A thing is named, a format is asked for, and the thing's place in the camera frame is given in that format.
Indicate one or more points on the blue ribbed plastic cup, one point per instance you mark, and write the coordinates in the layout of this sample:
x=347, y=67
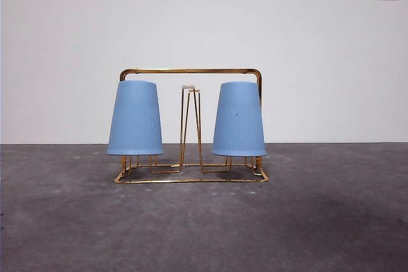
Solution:
x=239, y=125
x=135, y=122

